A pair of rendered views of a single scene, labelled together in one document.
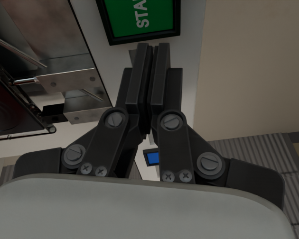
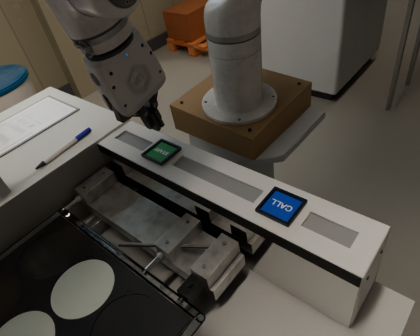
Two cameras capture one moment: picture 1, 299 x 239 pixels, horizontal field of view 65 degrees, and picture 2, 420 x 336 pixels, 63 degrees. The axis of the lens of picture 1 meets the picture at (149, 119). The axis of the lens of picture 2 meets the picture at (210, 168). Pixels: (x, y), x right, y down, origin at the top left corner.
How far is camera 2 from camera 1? 0.66 m
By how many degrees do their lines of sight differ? 98
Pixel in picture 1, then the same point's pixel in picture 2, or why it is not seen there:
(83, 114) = (206, 258)
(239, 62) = not seen: outside the picture
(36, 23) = (148, 232)
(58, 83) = (169, 240)
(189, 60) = (198, 152)
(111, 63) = (169, 172)
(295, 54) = not seen: outside the picture
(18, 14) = (139, 233)
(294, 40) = not seen: outside the picture
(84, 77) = (182, 224)
